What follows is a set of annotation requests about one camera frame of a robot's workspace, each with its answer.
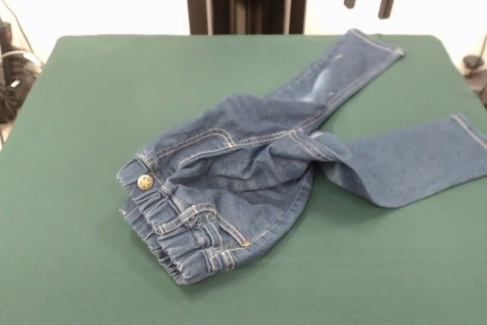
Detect blue denim jeans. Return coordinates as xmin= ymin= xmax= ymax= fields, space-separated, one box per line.
xmin=116 ymin=27 xmax=487 ymax=287

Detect dark green table cloth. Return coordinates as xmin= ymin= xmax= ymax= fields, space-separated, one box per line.
xmin=0 ymin=33 xmax=487 ymax=325

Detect black upright bar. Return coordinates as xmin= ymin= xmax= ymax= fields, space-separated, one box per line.
xmin=0 ymin=21 xmax=12 ymax=56

